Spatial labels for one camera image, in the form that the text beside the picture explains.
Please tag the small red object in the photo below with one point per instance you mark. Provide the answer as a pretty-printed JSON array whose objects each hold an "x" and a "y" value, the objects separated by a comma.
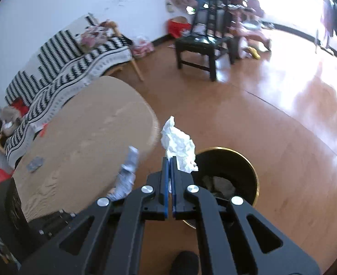
[{"x": 43, "y": 131}]

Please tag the black white patterned blanket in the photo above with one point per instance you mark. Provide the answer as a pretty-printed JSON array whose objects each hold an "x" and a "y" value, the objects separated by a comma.
[{"x": 71, "y": 71}]

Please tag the beige stuffed item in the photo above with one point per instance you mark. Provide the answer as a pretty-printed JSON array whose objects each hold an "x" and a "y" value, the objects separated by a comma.
[{"x": 9, "y": 114}]

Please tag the blue white wrapper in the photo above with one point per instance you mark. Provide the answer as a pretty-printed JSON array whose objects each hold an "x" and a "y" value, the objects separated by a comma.
[{"x": 127, "y": 174}]

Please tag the clear bag with red contents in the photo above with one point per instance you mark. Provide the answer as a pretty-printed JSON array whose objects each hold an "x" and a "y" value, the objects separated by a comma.
[{"x": 142, "y": 47}]

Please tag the black trash bin gold rim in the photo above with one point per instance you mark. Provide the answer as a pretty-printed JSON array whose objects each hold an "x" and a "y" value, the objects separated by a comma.
[{"x": 243, "y": 172}]

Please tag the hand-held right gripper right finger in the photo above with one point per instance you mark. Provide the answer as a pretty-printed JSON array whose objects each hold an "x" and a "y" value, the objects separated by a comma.
[{"x": 174, "y": 189}]

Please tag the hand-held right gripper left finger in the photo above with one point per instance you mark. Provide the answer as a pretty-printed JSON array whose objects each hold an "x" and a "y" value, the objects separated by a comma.
[{"x": 165, "y": 189}]

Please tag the red cloth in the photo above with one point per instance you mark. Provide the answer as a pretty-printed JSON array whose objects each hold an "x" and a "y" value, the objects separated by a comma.
[{"x": 21, "y": 106}]

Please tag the striped sofa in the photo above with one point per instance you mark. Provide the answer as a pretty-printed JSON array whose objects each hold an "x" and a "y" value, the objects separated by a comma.
[{"x": 57, "y": 48}]

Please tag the white tissue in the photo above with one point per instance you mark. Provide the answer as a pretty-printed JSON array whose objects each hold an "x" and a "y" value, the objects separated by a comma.
[{"x": 177, "y": 146}]

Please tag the round table with tan cover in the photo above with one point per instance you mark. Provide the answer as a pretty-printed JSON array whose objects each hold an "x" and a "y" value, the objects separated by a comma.
[{"x": 85, "y": 126}]

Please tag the person's foot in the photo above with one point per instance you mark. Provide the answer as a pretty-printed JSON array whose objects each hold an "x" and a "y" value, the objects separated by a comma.
[{"x": 185, "y": 263}]

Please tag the black wooden chair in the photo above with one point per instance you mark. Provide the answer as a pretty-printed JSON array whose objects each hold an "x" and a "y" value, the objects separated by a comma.
[{"x": 205, "y": 48}]

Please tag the small grey packet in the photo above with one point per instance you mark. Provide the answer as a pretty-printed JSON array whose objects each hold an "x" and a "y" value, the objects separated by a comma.
[{"x": 35, "y": 163}]

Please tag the yellow toy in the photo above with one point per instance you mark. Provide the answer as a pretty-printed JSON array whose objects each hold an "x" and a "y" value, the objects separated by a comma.
[{"x": 254, "y": 53}]

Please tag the grey crumpled paper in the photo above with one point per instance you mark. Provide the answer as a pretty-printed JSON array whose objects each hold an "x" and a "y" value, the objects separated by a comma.
[{"x": 221, "y": 186}]

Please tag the pink plastic toy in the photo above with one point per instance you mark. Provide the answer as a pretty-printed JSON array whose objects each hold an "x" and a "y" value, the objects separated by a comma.
[{"x": 251, "y": 31}]

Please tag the pile of pink clothes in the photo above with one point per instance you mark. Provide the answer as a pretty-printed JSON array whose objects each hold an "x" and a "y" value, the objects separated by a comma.
[{"x": 95, "y": 35}]

